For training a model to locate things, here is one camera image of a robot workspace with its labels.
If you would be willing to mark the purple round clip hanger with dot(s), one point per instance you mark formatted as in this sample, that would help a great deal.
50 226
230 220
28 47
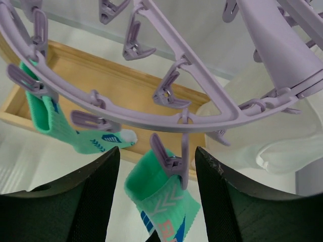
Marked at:
295 70

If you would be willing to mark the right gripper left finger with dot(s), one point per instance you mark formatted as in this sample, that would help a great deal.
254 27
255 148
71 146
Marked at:
74 207

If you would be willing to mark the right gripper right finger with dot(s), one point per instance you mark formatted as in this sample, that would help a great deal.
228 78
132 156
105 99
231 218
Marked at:
238 208

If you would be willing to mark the mint green sock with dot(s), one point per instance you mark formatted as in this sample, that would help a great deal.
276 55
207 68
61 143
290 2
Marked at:
49 119
164 207

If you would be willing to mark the wooden clothes rack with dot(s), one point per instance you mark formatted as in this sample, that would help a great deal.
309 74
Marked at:
124 86

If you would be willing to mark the white hanging cloth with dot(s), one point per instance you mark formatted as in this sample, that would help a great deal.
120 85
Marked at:
281 143

